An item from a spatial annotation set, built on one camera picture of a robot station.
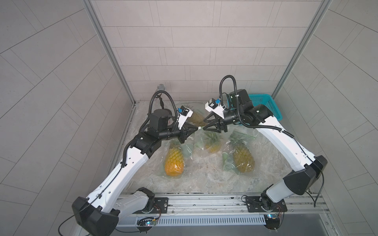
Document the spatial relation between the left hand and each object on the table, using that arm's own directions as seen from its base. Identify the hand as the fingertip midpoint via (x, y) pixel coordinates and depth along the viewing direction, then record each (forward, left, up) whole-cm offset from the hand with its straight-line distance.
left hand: (198, 128), depth 65 cm
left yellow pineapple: (-7, +12, -20) cm, 24 cm away
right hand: (+1, -3, +2) cm, 4 cm away
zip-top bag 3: (-4, -17, -24) cm, 30 cm away
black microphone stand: (+32, +24, -16) cm, 43 cm away
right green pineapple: (-5, -25, -20) cm, 32 cm away
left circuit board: (-33, +23, -29) cm, 50 cm away
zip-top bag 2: (-2, -1, -19) cm, 20 cm away
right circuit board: (-31, -36, -31) cm, 57 cm away
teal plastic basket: (+40, -54, -22) cm, 70 cm away
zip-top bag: (+2, +6, -23) cm, 24 cm away
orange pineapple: (0, -8, -11) cm, 14 cm away
